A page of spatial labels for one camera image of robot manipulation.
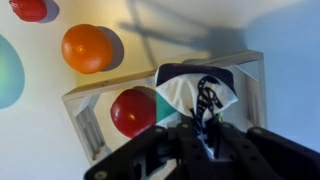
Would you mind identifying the red toy apple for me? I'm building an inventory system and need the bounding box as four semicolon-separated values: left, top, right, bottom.
110;89;156;138

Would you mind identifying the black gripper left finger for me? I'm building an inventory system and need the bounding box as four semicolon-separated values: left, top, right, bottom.
84;120;214;180

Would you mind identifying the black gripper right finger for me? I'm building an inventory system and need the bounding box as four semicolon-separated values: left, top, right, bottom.
213;123;320;180

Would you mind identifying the orange toy fruit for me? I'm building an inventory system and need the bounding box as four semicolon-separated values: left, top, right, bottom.
61;24;113;74

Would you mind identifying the wooden tray box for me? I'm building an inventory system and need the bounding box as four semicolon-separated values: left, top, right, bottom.
63;50;268;165

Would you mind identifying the green plastic bowl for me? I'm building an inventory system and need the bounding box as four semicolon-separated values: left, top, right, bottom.
0;35;25;109

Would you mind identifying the black white checkered soft cube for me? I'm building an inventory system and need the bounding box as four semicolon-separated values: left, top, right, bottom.
155;63;238;159

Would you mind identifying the red toy strawberry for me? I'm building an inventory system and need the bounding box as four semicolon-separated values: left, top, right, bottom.
9;0;47;22

